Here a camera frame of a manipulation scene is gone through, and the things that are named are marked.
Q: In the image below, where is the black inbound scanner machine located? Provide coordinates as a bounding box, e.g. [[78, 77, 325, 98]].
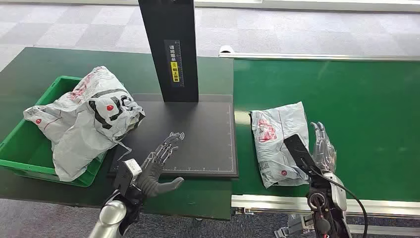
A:
[[109, 0, 239, 179]]

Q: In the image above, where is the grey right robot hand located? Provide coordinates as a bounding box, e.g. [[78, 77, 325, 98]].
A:
[[310, 121, 338, 174]]

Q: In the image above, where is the large grey black-printed package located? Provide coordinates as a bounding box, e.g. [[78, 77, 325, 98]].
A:
[[23, 65, 146, 182]]

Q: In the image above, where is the green plastic delivery box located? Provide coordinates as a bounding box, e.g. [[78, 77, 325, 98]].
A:
[[0, 75, 107, 188]]

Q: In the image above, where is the yellow black label sticker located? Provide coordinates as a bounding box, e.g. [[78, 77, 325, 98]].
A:
[[164, 40, 185, 88]]

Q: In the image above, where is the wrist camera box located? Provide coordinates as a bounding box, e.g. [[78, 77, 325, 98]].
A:
[[113, 159, 143, 198], [283, 134, 322, 177]]

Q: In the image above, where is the grey package with red print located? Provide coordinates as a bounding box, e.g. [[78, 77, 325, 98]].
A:
[[250, 102, 311, 189]]

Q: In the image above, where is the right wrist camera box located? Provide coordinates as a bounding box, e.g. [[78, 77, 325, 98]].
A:
[[283, 134, 322, 177]]

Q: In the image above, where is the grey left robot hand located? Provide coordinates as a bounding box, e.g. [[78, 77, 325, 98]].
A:
[[136, 131, 185, 198]]

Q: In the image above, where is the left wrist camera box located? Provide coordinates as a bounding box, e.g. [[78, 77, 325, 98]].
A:
[[113, 159, 143, 198]]

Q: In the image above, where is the aluminium conveyor side rail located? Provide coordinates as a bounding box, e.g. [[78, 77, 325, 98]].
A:
[[231, 194, 420, 238], [218, 45, 420, 62]]

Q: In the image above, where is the green conveyor belt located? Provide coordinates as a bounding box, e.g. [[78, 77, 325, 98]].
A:
[[231, 58, 420, 203]]

